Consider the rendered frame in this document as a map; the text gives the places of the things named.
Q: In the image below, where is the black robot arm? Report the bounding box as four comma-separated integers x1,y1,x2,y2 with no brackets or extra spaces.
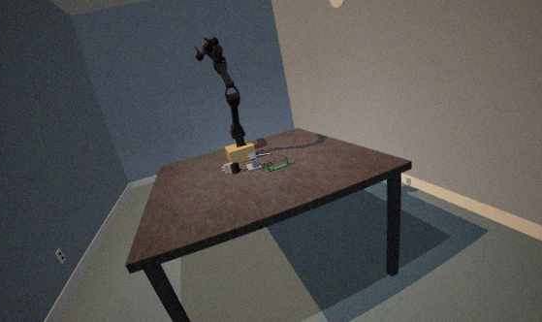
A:
203,43,246,147

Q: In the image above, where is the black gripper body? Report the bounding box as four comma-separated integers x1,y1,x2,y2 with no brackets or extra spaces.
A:
196,37,219,62

